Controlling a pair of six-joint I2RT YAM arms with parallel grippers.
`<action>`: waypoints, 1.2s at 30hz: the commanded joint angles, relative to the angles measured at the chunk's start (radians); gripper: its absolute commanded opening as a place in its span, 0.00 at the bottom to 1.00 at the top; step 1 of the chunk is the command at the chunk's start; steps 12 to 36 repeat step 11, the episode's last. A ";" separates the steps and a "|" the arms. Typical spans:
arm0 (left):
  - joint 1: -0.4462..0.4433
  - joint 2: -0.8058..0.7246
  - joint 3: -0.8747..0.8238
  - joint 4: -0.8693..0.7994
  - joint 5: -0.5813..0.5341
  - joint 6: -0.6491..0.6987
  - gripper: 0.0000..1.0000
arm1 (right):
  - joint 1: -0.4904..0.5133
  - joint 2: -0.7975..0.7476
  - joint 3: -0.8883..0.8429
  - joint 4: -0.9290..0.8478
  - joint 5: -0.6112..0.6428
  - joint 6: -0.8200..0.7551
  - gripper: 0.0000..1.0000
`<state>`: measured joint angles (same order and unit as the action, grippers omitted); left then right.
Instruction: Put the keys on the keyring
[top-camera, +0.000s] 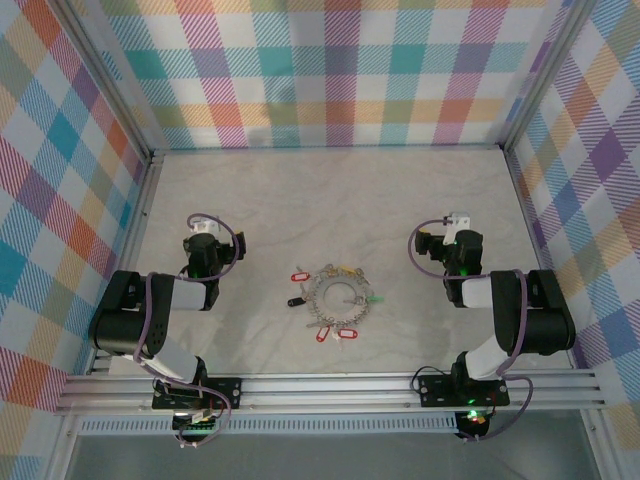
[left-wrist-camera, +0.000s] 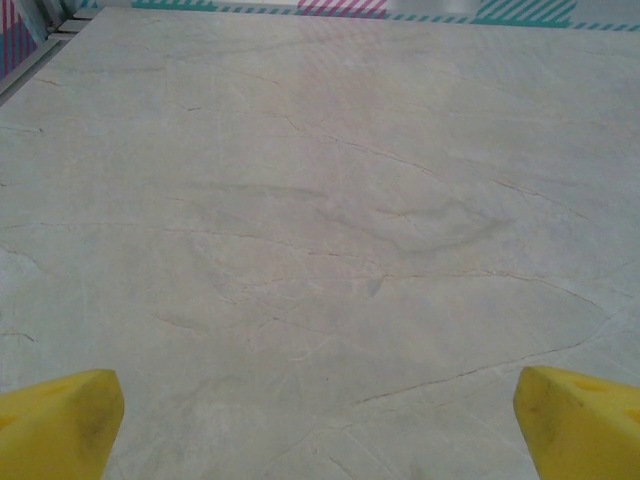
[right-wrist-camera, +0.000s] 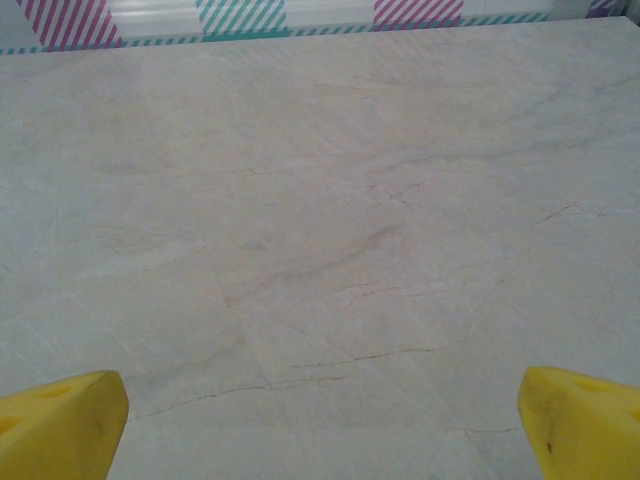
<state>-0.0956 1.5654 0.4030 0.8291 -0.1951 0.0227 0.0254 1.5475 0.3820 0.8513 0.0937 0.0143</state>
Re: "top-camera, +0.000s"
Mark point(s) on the red key tag white insert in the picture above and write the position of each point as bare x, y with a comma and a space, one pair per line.
300, 276

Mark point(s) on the yellow key tag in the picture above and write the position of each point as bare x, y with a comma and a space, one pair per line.
351, 270

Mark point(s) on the green key tag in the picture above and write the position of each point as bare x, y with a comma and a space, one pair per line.
376, 299

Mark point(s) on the black head key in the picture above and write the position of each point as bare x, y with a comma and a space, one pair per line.
295, 302

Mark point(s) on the silver metal key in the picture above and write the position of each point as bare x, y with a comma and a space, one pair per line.
312, 325
353, 300

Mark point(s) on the large metal keyring with keys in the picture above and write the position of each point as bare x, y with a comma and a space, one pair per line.
320, 295

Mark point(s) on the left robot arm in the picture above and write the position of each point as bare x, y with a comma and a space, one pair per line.
120, 325

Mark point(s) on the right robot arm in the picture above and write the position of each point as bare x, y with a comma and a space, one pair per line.
545, 325

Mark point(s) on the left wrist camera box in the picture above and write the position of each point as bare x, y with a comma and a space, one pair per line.
206, 225

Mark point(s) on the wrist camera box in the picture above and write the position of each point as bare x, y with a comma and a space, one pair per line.
456, 222
206, 225

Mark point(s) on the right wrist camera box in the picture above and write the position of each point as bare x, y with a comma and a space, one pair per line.
456, 222

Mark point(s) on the aluminium table edge rail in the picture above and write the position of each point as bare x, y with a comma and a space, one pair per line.
325, 149
135, 225
530, 225

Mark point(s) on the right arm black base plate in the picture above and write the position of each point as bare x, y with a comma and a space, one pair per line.
437, 390

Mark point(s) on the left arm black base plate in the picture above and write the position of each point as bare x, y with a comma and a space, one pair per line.
227, 392

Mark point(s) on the aluminium mounting rail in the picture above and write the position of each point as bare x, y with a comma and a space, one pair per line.
325, 392

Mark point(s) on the aluminium corner post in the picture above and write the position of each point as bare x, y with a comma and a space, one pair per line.
105, 75
545, 70

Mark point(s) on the aluminium frame leg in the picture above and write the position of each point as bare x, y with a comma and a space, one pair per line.
597, 445
60, 450

